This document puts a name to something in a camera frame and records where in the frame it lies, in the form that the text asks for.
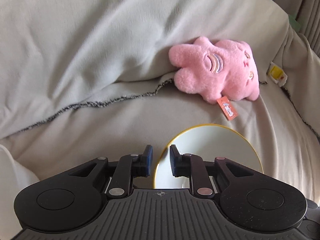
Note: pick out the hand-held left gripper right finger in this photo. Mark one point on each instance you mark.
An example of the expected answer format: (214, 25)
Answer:
(173, 162)

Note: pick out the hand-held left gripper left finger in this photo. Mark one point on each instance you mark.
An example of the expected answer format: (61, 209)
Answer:
(149, 160)

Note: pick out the white bowl with yellow rim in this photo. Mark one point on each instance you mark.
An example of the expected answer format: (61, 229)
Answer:
(215, 142)

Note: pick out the pink plush toy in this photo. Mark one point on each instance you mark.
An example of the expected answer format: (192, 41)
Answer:
(200, 67)

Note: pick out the yellow white tag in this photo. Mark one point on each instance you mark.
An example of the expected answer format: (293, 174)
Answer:
(275, 72)

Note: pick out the beige sofa cover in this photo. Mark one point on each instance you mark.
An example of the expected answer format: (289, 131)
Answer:
(75, 42)

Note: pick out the green tag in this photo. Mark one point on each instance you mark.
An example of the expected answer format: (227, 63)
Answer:
(293, 23)

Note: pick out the beige curtain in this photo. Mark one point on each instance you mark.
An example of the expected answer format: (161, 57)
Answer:
(312, 17)

